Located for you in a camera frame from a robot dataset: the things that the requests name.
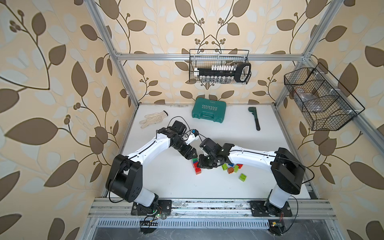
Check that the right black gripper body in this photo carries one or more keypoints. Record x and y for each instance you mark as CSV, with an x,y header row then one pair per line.
x,y
207,161

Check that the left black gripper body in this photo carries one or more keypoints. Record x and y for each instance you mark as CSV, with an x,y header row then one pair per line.
x,y
184,149

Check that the red long lego brick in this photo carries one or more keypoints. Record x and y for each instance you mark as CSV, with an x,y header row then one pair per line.
x,y
197,169

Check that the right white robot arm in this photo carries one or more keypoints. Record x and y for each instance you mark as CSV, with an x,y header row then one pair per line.
x,y
286,169

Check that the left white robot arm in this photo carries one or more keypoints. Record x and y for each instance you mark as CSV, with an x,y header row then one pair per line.
x,y
125,178

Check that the lime green small lego brick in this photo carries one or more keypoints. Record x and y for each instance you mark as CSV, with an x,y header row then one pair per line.
x,y
242,177

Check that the green plastic tool case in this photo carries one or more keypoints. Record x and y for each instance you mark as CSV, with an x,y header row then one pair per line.
x,y
209,110

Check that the green black wrench tool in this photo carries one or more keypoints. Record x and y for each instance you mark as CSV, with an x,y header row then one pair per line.
x,y
253,110

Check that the small circuit board left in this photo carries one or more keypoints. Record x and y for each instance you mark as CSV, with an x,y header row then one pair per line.
x,y
150,223

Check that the small circuit board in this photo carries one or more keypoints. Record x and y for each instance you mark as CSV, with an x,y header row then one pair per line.
x,y
276,228
150,223

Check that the small circuit board right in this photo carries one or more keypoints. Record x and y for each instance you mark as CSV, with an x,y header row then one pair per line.
x,y
276,228

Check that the black white socket tool set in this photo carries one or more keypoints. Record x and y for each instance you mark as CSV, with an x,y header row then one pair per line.
x,y
238,73

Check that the plastic bag in basket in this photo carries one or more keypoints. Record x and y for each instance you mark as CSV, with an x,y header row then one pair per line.
x,y
309,102

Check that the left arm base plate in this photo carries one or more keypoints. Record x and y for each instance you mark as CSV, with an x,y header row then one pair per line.
x,y
151,207

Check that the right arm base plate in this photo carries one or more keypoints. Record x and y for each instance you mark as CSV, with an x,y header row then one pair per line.
x,y
266,209

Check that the black wire basket centre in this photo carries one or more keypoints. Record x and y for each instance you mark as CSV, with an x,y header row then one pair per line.
x,y
205,58

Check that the black wire basket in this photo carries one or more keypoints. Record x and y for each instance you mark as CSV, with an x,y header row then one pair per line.
x,y
205,58
339,104

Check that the aluminium front rail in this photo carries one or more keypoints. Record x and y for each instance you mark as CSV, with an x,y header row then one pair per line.
x,y
302,209

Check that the black wire basket right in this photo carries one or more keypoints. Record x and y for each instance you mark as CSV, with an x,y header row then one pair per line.
x,y
339,104

